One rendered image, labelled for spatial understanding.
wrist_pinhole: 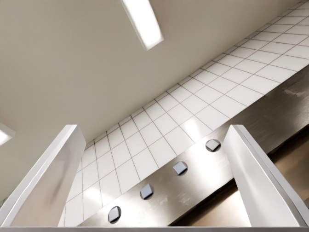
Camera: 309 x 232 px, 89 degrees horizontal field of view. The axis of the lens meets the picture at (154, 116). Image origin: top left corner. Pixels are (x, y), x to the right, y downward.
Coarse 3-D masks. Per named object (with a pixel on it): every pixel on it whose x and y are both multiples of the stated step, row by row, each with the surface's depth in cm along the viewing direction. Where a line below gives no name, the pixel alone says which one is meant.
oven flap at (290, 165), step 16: (288, 144) 59; (304, 144) 55; (272, 160) 57; (288, 160) 54; (304, 160) 51; (288, 176) 50; (304, 176) 47; (224, 192) 57; (304, 192) 44; (208, 208) 55; (224, 208) 52; (240, 208) 49; (192, 224) 53; (208, 224) 51; (224, 224) 48; (240, 224) 46
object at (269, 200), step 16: (240, 128) 10; (224, 144) 11; (240, 144) 9; (256, 144) 9; (240, 160) 9; (256, 160) 8; (240, 176) 9; (256, 176) 8; (272, 176) 7; (240, 192) 9; (256, 192) 8; (272, 192) 7; (288, 192) 6; (256, 208) 8; (272, 208) 7; (288, 208) 6; (304, 208) 6; (256, 224) 8; (272, 224) 7; (288, 224) 6; (304, 224) 5
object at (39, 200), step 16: (64, 128) 10; (64, 144) 9; (80, 144) 11; (48, 160) 8; (64, 160) 9; (32, 176) 7; (48, 176) 7; (64, 176) 9; (16, 192) 6; (32, 192) 6; (48, 192) 7; (64, 192) 9; (16, 208) 6; (32, 208) 6; (48, 208) 7; (0, 224) 5; (16, 224) 6; (32, 224) 6; (48, 224) 7
